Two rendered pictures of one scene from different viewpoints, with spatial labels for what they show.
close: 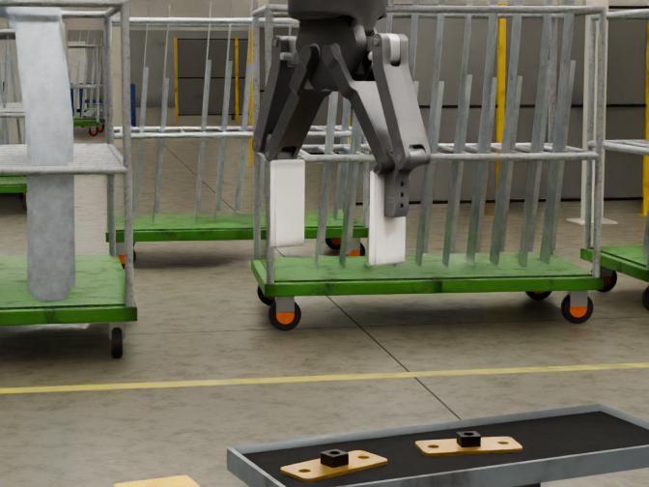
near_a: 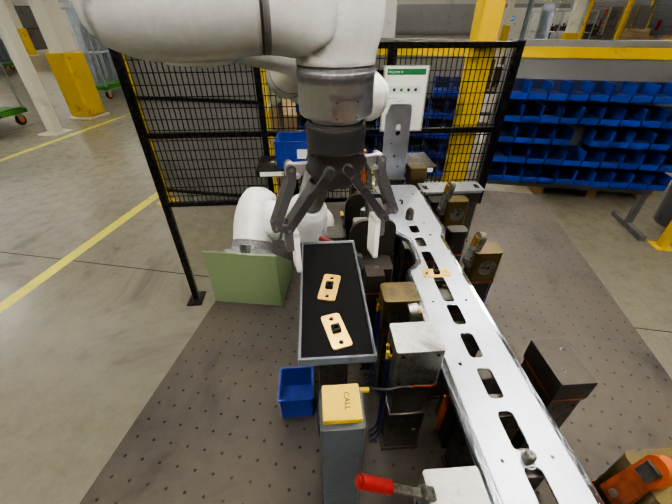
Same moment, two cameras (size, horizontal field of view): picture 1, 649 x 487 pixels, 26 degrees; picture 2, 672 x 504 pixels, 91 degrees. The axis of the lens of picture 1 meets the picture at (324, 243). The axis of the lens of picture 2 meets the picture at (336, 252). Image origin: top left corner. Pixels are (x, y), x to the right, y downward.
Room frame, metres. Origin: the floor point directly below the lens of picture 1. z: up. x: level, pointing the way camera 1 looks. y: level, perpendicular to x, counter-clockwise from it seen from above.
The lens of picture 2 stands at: (0.93, 0.40, 1.65)
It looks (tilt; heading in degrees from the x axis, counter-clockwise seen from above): 36 degrees down; 290
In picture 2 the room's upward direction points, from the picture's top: straight up
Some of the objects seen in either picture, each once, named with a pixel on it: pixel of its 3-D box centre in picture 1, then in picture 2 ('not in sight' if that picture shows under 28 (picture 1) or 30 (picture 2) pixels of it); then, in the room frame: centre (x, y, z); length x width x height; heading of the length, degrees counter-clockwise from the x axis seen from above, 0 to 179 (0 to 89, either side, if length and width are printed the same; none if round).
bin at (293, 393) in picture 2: not in sight; (297, 391); (1.23, -0.09, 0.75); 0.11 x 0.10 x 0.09; 114
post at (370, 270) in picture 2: not in sight; (369, 322); (1.07, -0.29, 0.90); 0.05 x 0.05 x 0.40; 24
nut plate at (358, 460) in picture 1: (334, 460); (336, 328); (1.08, -0.01, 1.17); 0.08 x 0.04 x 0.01; 128
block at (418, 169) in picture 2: not in sight; (412, 199); (1.10, -1.19, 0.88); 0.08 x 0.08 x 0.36; 24
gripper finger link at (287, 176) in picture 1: (287, 203); (296, 248); (1.13, 0.03, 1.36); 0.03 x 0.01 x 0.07; 128
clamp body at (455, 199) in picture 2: not in sight; (451, 234); (0.88, -0.93, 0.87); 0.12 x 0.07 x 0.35; 24
